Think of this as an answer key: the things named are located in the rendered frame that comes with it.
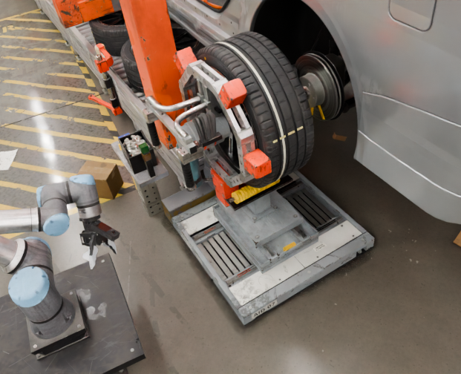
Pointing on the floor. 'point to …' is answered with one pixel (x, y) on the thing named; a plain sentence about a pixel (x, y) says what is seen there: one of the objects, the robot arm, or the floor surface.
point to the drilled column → (150, 198)
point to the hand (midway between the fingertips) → (105, 262)
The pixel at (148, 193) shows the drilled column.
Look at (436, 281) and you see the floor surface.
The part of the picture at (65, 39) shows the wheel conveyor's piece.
